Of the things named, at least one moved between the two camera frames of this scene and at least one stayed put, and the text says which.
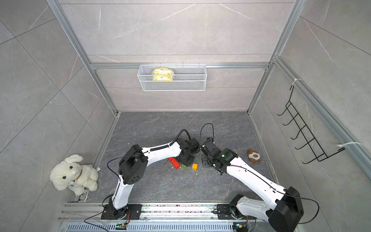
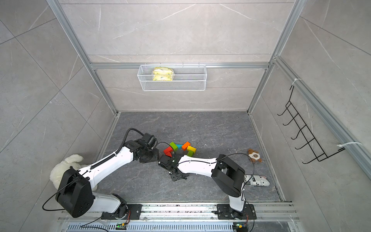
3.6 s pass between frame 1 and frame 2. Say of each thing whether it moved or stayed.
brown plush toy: stayed
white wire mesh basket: stayed
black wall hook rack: stayed
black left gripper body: moved
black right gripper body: moved
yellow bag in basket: stayed
